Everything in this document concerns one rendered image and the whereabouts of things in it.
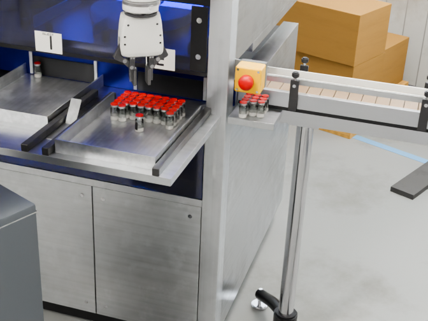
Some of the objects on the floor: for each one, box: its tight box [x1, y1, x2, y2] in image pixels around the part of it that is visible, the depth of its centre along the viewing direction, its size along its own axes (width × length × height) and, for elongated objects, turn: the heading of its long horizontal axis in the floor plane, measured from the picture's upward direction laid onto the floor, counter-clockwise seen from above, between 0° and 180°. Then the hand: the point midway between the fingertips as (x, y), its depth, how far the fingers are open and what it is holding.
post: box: [197, 0, 239, 321], centre depth 203 cm, size 6×6×210 cm
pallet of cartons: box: [276, 0, 410, 139], centre depth 451 cm, size 83×122×68 cm
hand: (141, 75), depth 178 cm, fingers open, 3 cm apart
